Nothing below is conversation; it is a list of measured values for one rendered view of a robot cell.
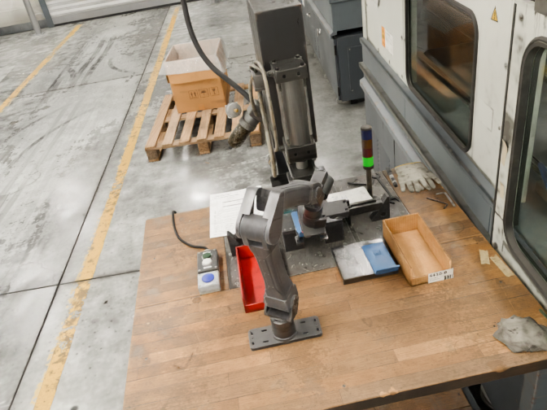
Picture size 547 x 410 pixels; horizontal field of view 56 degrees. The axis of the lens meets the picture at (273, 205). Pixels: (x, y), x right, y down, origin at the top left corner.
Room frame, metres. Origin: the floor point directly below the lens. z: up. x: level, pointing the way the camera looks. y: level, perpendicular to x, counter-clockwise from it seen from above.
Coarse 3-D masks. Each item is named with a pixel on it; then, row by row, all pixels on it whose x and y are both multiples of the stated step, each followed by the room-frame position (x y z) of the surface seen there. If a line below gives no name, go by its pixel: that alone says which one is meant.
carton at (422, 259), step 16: (384, 224) 1.30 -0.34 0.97; (400, 224) 1.32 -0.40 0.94; (416, 224) 1.33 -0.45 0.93; (400, 240) 1.28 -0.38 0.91; (416, 240) 1.27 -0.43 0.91; (432, 240) 1.20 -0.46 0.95; (400, 256) 1.16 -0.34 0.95; (416, 256) 1.19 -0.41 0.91; (432, 256) 1.18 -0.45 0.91; (448, 256) 1.10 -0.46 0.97; (416, 272) 1.13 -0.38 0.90; (432, 272) 1.11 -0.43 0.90; (448, 272) 1.08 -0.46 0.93
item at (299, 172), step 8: (304, 160) 1.37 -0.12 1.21; (312, 160) 1.41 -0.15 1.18; (288, 168) 1.43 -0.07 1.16; (296, 168) 1.38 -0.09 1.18; (304, 168) 1.37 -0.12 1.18; (312, 168) 1.37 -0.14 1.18; (320, 168) 1.43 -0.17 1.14; (272, 176) 1.44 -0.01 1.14; (280, 176) 1.43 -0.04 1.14; (288, 176) 1.39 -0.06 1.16; (296, 176) 1.34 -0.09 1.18; (304, 176) 1.33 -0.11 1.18; (312, 176) 1.33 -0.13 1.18; (272, 184) 1.39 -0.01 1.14; (280, 184) 1.38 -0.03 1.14
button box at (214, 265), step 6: (174, 222) 1.63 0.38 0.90; (174, 228) 1.59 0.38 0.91; (180, 240) 1.51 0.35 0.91; (192, 246) 1.46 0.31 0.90; (198, 246) 1.45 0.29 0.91; (204, 246) 1.43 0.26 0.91; (198, 252) 1.38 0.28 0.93; (204, 252) 1.38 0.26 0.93; (210, 252) 1.37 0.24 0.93; (216, 252) 1.37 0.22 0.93; (198, 258) 1.35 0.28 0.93; (210, 258) 1.34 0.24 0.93; (216, 258) 1.34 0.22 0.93; (198, 264) 1.32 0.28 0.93; (210, 264) 1.31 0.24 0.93; (216, 264) 1.30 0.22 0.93; (198, 270) 1.29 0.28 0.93; (204, 270) 1.29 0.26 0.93; (210, 270) 1.28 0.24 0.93
